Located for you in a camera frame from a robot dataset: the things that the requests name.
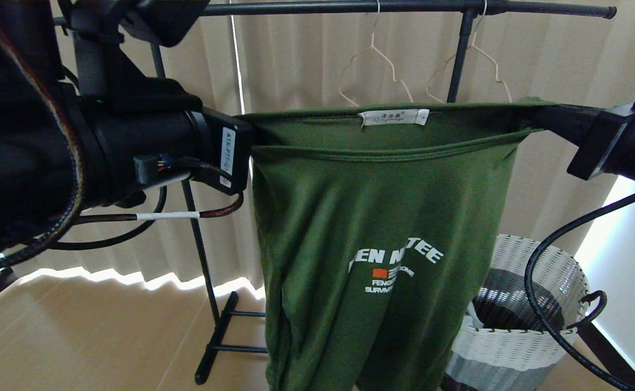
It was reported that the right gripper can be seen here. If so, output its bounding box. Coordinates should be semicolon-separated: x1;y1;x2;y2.
567;89;635;186

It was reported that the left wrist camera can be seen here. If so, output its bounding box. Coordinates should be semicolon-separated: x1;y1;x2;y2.
56;0;210;112

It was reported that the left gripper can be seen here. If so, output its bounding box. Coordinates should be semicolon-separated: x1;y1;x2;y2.
85;104;254;211

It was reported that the pink clothes hanger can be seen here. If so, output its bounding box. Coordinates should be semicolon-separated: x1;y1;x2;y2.
338;0;415;107
425;0;514;104

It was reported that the white laundry basket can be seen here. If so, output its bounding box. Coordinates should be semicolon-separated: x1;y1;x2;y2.
441;234;607;391

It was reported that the black clothes rack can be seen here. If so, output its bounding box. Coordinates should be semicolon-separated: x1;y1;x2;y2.
51;0;618;386

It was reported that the green printed shirt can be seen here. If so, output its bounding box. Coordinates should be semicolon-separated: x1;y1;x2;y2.
238;96;560;391

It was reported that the black cable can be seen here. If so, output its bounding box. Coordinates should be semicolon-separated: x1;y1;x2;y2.
48;185;169;252
524;184;635;391

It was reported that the beige curtain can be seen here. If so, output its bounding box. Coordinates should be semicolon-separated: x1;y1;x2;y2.
0;0;635;298

